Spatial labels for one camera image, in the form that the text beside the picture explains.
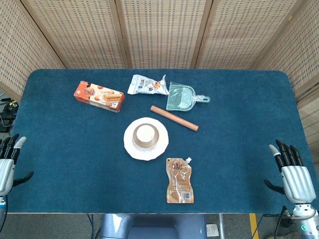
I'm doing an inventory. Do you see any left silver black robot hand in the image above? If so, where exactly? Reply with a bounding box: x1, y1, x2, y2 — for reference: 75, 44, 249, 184
0, 133, 34, 197

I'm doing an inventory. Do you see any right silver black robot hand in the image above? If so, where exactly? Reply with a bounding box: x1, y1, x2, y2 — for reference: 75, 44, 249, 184
263, 139, 316, 204

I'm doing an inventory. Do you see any white paper cup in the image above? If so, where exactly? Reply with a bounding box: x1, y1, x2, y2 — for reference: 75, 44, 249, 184
135, 124, 156, 146

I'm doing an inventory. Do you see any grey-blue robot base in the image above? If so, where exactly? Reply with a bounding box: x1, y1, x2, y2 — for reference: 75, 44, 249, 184
99, 213, 208, 239

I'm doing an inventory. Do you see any blue table cloth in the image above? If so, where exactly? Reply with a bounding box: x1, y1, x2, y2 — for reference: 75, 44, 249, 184
4, 69, 313, 215

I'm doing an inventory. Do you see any metal table leg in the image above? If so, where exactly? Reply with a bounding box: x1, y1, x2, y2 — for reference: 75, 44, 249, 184
218, 213, 224, 239

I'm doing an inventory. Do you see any white paper label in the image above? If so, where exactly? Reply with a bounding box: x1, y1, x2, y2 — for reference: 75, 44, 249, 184
206, 223, 220, 238

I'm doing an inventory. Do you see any brown spouted sauce pouch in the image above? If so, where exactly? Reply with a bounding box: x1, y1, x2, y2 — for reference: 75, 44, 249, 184
165, 156, 195, 204

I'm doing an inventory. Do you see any orange biscuit box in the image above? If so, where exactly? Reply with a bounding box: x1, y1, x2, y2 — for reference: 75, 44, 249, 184
73, 80, 126, 114

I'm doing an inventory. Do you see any woven bamboo screen panel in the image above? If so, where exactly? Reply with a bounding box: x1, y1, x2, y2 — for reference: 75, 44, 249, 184
114, 0, 213, 70
21, 0, 131, 70
193, 0, 308, 70
254, 0, 319, 150
0, 0, 67, 102

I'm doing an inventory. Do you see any white scalloped plate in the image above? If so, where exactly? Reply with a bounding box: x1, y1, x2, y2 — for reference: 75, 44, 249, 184
123, 117, 169, 161

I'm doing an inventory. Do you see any beige bowl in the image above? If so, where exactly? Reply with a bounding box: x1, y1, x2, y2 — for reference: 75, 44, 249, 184
132, 123, 160, 150

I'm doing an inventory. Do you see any wooden rolling pin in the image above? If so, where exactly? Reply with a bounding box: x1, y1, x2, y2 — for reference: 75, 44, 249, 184
150, 105, 199, 131

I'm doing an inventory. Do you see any clear teal mini dustpan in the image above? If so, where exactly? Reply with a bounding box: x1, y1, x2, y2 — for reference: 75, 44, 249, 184
165, 81, 211, 113

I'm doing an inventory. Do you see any white snack bag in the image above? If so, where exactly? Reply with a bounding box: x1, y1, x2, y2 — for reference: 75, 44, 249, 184
127, 74, 170, 96

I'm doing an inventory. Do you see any black cable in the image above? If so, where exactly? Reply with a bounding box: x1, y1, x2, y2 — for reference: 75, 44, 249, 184
273, 205, 290, 239

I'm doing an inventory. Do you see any black equipment with cables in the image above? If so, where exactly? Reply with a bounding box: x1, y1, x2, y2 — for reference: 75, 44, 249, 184
0, 98, 20, 133

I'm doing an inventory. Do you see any blue cable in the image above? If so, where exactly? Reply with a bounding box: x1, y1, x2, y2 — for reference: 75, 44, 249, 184
86, 213, 95, 239

